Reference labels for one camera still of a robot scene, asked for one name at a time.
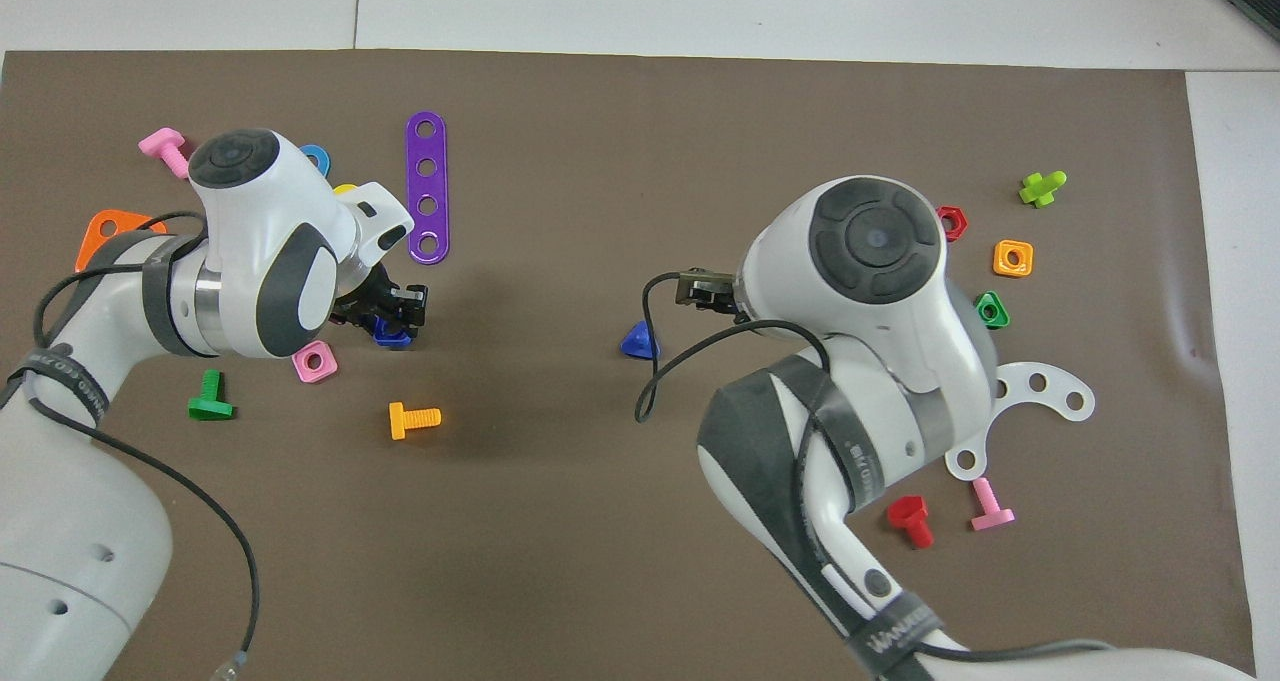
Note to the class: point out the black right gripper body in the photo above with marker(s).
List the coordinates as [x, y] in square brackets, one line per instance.
[722, 295]

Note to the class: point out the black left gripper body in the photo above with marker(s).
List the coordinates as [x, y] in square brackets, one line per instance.
[372, 293]

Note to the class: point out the blue square nut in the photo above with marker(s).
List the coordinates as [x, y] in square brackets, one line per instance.
[392, 336]

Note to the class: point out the blue triangle-head screw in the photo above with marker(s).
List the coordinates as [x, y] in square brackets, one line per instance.
[640, 342]

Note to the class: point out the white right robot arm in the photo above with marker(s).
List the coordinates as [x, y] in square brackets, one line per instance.
[880, 361]

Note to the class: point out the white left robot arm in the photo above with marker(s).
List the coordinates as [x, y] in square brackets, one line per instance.
[250, 261]

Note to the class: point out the pink square nut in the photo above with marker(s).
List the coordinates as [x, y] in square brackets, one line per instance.
[314, 361]

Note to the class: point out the yellow three-hole plate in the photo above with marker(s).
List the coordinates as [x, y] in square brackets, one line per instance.
[345, 189]

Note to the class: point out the orange plastic screw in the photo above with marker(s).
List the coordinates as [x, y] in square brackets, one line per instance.
[413, 420]

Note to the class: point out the purple four-hole plate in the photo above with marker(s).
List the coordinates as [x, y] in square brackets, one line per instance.
[427, 187]

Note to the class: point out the blue two-hole plate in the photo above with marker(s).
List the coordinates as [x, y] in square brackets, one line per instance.
[318, 157]

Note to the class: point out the green plastic screw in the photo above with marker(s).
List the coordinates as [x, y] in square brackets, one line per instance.
[210, 401]

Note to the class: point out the red hexagon nut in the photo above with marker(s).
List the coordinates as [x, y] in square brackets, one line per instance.
[954, 223]

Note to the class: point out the brown table mat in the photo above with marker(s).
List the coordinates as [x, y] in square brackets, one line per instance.
[600, 521]

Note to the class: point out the pink plastic screw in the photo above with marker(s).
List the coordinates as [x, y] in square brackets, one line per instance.
[165, 150]
[990, 506]

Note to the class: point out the orange heart-shaped plate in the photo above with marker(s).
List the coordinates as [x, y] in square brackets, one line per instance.
[105, 231]

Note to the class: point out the green triangle nut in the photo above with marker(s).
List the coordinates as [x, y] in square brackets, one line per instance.
[993, 310]

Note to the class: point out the orange square nut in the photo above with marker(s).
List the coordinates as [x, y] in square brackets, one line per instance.
[1013, 258]

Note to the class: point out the red plastic screw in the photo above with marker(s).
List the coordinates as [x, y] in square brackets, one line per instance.
[912, 519]

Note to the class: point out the lime green cross-head screw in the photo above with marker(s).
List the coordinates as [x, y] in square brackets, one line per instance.
[1042, 189]

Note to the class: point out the white curved perforated plate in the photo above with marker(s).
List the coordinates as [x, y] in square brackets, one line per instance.
[1045, 393]

